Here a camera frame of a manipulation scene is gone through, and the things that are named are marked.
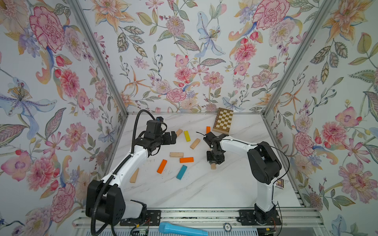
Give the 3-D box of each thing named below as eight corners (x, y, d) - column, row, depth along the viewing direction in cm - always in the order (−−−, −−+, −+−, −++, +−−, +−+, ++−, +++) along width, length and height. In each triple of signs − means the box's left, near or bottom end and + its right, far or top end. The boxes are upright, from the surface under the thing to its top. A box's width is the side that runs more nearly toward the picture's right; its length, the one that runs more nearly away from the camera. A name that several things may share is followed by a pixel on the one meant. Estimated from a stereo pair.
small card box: (276, 186, 87) (278, 184, 85) (276, 179, 90) (278, 177, 87) (282, 188, 86) (284, 186, 84) (281, 181, 89) (284, 179, 87)
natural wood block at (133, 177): (130, 182, 88) (129, 181, 86) (134, 169, 93) (133, 167, 91) (135, 182, 88) (134, 181, 86) (138, 169, 93) (137, 167, 91)
